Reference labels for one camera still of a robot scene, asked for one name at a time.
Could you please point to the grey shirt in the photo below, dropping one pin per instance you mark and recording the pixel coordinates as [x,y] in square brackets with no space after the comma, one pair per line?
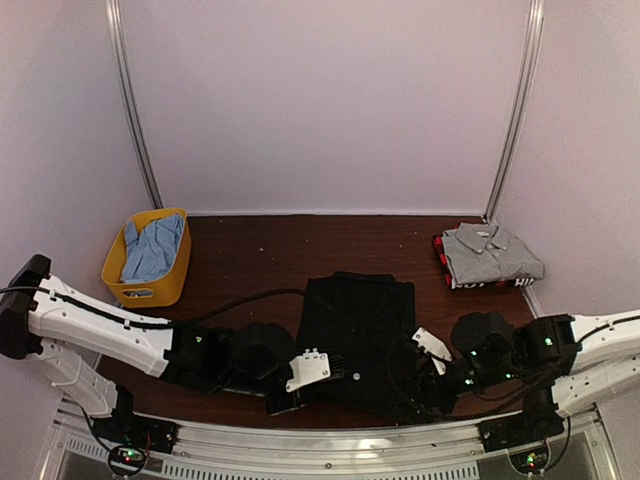
[480,253]

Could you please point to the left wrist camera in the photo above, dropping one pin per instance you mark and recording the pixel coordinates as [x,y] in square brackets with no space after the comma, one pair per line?
[263,360]

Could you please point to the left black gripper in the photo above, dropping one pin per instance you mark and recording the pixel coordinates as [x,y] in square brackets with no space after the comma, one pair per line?
[274,407]

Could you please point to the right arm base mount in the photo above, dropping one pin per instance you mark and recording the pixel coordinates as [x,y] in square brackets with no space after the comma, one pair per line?
[526,434]

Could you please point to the red black plaid shirt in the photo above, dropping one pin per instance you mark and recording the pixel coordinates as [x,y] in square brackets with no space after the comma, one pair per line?
[438,247]

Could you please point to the black long sleeve shirt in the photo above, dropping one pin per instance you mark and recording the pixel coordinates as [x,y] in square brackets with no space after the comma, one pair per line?
[364,320]

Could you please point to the light blue shirt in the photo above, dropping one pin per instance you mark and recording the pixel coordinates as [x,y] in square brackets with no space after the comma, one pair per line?
[151,252]

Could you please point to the left aluminium frame post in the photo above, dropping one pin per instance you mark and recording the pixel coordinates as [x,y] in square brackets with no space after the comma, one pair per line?
[123,73]

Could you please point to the black printed folded shirt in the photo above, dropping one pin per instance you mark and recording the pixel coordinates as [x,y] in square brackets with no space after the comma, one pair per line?
[516,282]

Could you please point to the aluminium frame post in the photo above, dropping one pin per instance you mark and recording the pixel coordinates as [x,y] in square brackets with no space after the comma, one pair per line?
[123,73]
[529,61]

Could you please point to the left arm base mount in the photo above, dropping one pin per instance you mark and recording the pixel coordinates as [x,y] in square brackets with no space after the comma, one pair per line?
[129,438]

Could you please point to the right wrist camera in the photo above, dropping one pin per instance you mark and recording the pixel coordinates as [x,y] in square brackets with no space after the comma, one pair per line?
[484,340]

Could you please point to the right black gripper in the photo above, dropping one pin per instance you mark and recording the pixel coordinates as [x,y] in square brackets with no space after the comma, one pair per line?
[419,394]

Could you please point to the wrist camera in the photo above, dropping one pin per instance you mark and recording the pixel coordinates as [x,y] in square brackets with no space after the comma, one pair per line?
[484,340]
[263,360]

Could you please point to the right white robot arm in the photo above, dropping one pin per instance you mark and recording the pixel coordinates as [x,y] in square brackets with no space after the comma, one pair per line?
[563,363]

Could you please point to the front aluminium rail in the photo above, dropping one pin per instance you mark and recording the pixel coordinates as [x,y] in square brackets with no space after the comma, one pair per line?
[453,451]

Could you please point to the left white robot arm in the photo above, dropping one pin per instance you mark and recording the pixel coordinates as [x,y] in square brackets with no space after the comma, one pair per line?
[45,320]

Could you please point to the right aluminium frame post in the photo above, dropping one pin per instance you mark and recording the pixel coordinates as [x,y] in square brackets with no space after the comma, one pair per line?
[529,61]

